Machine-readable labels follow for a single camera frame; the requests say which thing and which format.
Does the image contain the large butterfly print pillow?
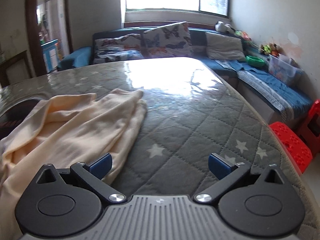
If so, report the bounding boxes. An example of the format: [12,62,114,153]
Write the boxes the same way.
[142,21,193,59]

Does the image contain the green plastic bowl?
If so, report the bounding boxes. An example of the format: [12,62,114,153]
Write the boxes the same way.
[245,55,265,67]

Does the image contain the panda plush toy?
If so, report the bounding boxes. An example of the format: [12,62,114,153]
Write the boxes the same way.
[215,21,235,33]

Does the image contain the flat butterfly print pillow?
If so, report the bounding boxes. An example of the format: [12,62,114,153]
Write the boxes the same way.
[93,33,145,64]

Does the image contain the dark wooden furniture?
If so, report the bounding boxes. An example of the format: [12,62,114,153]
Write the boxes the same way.
[0,50,32,88]

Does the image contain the clear plastic storage box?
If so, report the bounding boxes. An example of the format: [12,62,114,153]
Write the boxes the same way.
[267,54,299,84]

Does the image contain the green orange toy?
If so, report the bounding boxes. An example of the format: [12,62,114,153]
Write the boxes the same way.
[235,30,252,42]

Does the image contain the blue cabinet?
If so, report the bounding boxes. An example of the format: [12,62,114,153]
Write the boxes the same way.
[41,39,63,73]

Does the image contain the brown plush toys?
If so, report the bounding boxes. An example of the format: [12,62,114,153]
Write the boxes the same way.
[259,42,282,57]

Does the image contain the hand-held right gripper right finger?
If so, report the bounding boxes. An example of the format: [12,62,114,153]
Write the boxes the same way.
[195,152,284,203]

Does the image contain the blue sofa blanket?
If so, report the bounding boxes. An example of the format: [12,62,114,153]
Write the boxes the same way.
[216,59,313,123]

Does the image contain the dark wooden door frame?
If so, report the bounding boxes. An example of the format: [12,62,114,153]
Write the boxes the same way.
[24,0,74,74]

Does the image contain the grey pillow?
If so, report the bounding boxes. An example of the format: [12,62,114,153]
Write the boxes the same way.
[205,32,247,62]

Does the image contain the red plastic stool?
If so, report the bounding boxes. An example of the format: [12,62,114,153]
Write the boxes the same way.
[269,121,313,174]

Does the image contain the cream sweater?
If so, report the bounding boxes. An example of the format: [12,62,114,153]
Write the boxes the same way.
[0,89,148,240]

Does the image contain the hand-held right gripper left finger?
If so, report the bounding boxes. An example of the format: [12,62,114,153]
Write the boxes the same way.
[37,153,126,203]

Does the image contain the red plastic chair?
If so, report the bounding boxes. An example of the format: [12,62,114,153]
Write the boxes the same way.
[299,99,320,155]

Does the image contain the blue corner sofa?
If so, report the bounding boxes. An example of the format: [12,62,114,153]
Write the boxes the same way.
[57,26,314,125]

